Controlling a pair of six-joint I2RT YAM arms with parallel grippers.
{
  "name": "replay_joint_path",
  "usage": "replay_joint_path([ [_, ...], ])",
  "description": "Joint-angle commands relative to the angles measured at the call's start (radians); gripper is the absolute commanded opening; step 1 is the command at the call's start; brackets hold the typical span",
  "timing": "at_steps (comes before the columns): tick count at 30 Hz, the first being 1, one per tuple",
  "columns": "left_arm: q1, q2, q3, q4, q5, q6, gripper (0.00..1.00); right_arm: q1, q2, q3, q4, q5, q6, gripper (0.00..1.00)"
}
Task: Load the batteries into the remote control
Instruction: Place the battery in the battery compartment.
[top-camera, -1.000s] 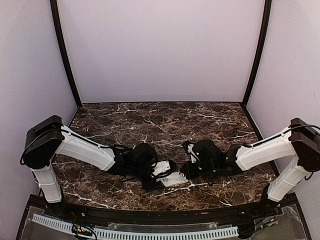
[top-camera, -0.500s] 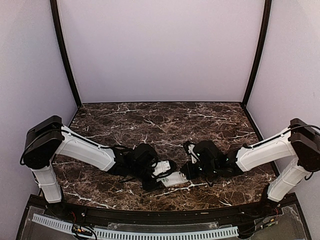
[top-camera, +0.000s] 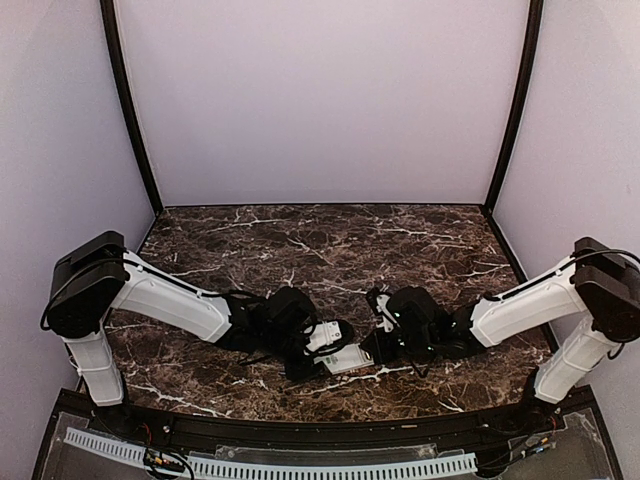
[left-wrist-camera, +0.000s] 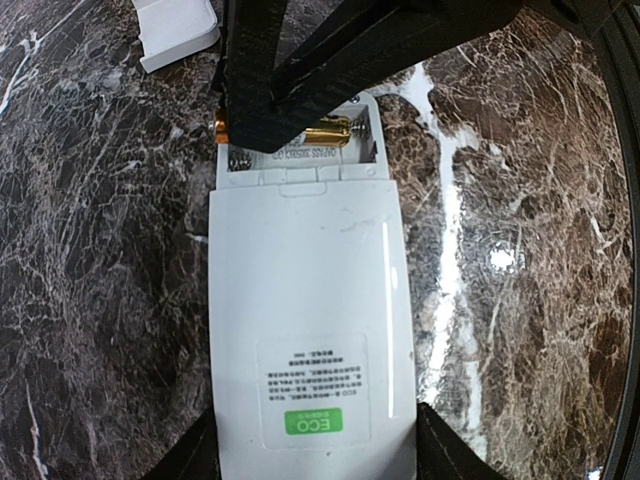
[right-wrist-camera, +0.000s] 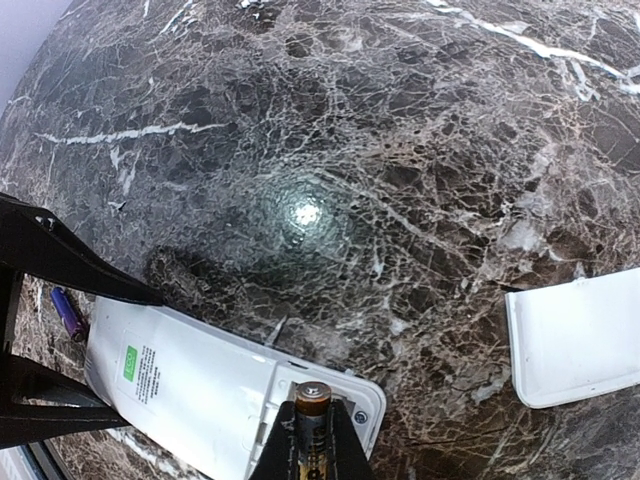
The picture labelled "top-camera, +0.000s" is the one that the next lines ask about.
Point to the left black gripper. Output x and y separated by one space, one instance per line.
305 372

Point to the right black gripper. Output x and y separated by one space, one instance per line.
380 352

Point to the white remote control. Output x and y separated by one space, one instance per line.
349 358

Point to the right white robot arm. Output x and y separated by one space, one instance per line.
596 282

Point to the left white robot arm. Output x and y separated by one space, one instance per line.
103 275

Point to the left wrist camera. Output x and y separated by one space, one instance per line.
325 336

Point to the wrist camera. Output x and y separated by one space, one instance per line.
325 336
377 301

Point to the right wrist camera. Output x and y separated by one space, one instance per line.
377 301

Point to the black curved front rail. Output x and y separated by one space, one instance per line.
488 429

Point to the white slotted cable duct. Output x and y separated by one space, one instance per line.
228 462

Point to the right black frame post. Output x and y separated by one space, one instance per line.
526 65

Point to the black frame post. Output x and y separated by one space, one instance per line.
526 65
126 101

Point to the left black frame post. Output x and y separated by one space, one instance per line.
126 101

